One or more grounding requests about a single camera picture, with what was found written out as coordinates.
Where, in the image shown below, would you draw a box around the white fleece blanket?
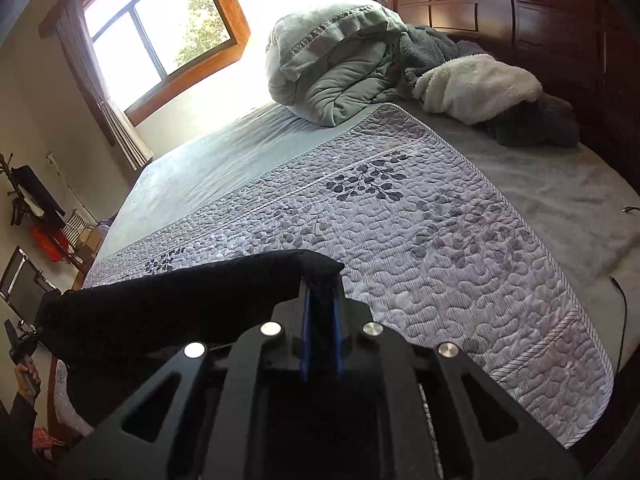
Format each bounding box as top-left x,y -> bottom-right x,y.
412,54 -> 542,126

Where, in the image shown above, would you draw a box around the wooden framed left window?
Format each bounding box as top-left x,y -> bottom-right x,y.
39,0 -> 250,125

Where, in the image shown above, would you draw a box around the black chrome chair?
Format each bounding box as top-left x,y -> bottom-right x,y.
1,246 -> 60,325

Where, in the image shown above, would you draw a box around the beige left curtain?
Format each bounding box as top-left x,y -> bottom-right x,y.
54,0 -> 153,171

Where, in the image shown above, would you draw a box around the white wire rack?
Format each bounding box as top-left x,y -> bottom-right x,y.
62,209 -> 96,247

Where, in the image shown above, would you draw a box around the grey-green folded comforter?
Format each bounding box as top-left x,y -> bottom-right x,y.
266,0 -> 408,127

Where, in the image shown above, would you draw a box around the person's left hand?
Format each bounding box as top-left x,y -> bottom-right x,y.
14,356 -> 41,406

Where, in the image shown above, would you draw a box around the red hanging bag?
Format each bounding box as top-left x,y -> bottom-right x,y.
29,224 -> 70,262

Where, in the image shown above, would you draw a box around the wooden coat rack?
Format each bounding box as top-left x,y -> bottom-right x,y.
1,154 -> 88,272

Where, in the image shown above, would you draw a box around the black quilted pants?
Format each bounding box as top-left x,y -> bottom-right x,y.
35,250 -> 344,427

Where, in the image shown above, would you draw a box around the purple quilted bedspread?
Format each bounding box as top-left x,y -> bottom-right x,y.
86,105 -> 614,446

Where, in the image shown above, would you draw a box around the black charging cable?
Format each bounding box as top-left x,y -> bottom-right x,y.
608,204 -> 640,376

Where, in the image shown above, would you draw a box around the black hanging garment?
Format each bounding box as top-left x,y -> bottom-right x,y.
11,165 -> 65,221

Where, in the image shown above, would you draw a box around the dark wooden headboard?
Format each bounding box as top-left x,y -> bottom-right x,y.
387,0 -> 640,111

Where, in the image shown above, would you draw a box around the cardboard box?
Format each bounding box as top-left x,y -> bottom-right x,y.
75,228 -> 102,261

